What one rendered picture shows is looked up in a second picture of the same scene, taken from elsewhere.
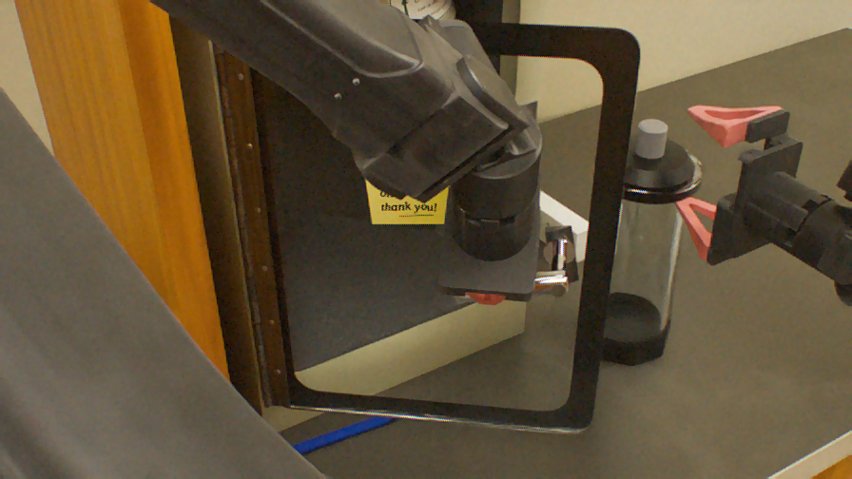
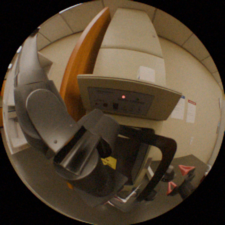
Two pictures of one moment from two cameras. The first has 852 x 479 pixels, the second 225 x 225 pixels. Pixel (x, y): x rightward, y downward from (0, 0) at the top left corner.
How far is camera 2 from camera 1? 54 cm
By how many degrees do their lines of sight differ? 46
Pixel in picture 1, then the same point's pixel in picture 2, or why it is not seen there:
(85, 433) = not seen: outside the picture
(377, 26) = (26, 65)
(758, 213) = (181, 190)
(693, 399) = (152, 208)
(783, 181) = (189, 183)
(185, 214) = not seen: hidden behind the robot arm
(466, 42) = (106, 121)
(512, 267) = (93, 198)
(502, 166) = (60, 169)
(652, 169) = (167, 175)
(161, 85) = not seen: hidden behind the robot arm
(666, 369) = (152, 202)
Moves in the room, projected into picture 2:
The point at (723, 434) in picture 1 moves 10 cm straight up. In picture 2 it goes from (151, 214) to (161, 209)
